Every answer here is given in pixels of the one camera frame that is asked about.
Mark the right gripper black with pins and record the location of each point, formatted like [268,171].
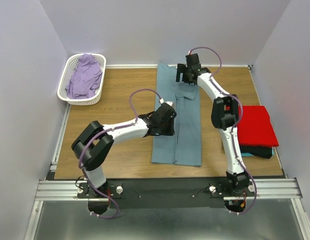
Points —
[182,68]

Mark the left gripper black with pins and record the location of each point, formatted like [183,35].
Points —
[170,131]

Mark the blue-grey t shirt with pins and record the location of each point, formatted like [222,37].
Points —
[185,146]

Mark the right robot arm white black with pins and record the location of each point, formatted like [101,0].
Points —
[226,114]

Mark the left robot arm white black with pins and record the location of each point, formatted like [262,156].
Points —
[94,144]

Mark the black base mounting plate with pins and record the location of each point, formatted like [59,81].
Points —
[158,193]

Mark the purple t shirt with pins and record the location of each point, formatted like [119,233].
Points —
[86,78]

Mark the folded teal t shirt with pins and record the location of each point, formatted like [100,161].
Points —
[246,154]

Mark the folded red t shirt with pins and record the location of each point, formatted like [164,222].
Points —
[255,128]

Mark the white perforated plastic basket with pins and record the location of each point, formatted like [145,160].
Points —
[69,68]

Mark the folded black t shirt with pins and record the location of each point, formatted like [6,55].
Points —
[258,151]

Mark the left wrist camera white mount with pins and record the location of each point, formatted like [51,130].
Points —
[170,103]

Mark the aluminium extrusion frame rail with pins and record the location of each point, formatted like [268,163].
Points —
[58,214]

